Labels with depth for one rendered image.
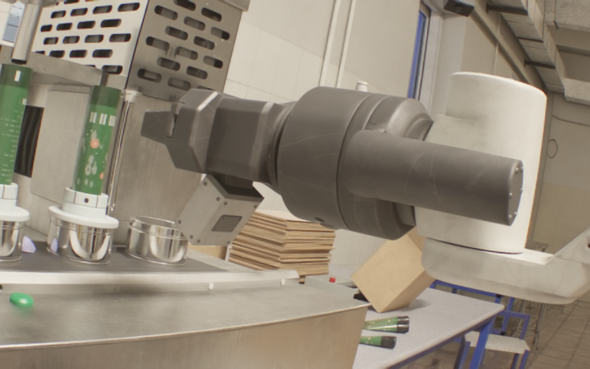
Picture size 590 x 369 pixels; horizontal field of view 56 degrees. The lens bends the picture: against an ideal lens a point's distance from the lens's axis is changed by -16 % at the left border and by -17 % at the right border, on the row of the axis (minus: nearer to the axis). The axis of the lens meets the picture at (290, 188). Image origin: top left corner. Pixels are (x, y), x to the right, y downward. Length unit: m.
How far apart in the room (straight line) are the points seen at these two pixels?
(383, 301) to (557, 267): 1.78
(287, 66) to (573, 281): 3.15
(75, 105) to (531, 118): 0.50
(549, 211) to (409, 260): 8.58
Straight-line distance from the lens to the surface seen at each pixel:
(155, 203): 0.73
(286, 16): 3.41
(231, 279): 0.66
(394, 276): 2.09
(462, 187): 0.31
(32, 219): 0.77
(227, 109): 0.42
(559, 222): 10.54
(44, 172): 0.74
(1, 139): 0.50
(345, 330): 0.70
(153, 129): 0.48
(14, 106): 0.50
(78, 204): 0.56
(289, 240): 2.12
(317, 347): 0.65
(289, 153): 0.39
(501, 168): 0.31
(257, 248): 2.15
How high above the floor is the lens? 1.15
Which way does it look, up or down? 2 degrees down
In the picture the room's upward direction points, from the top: 11 degrees clockwise
